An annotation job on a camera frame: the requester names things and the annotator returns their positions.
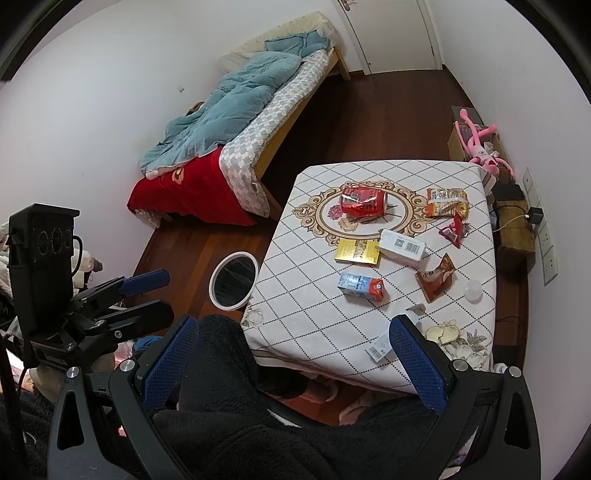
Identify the orange peel piece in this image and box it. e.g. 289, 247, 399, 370
425, 325, 460, 346

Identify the brown snack wrapper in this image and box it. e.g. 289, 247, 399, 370
415, 254, 456, 303

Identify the clear plastic lid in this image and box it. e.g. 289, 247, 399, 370
464, 279, 483, 304

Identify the white cardboard box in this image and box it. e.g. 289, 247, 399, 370
377, 229, 427, 269

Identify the yellow cigarette pack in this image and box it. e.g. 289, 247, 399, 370
335, 238, 381, 266

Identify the small red snack wrapper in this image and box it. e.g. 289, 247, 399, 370
439, 213, 471, 248

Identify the white round trash bin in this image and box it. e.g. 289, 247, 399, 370
208, 251, 259, 311

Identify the white barcode label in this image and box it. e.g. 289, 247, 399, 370
365, 332, 398, 364

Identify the small torn paper scrap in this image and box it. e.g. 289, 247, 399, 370
407, 303, 426, 316

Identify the blue milk carton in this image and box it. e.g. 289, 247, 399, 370
338, 273, 385, 302

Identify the white patterned tablecloth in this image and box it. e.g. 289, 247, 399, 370
242, 160, 496, 392

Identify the grey checked bed sheet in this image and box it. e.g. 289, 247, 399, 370
219, 48, 339, 217

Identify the brown wooden side cabinet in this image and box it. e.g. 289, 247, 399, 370
492, 183, 536, 273

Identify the orange snack wrapper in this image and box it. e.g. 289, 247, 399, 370
425, 188, 470, 219

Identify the crushed red soda can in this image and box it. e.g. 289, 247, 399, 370
339, 186, 388, 218

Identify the black power adapter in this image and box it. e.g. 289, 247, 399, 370
525, 207, 544, 225

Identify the light blue duvet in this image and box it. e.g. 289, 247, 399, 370
138, 31, 331, 179

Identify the white door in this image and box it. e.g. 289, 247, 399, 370
339, 0, 442, 74

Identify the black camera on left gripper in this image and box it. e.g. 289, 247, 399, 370
8, 203, 79, 341

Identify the wall power socket strip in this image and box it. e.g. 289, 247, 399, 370
522, 168, 559, 286

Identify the cardboard box by wall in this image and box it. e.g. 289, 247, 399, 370
447, 105, 487, 161

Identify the wooden bed frame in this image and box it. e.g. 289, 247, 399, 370
253, 47, 351, 220

